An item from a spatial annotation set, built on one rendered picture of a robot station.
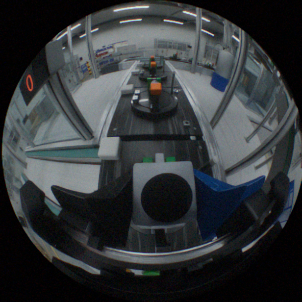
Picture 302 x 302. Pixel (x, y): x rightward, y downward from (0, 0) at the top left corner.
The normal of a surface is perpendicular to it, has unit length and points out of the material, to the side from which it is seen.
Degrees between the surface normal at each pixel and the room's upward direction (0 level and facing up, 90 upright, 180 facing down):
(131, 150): 0
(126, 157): 0
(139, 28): 90
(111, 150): 0
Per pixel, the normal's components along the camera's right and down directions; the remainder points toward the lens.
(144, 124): 0.00, -0.45
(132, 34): 0.18, 0.88
